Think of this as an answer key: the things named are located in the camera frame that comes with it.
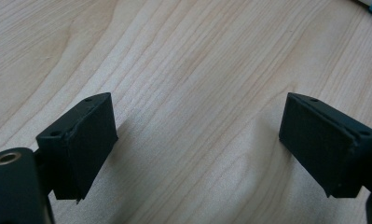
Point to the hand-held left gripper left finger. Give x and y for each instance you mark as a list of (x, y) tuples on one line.
[(81, 149)]

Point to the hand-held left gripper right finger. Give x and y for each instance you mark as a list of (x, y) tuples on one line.
[(323, 146)]

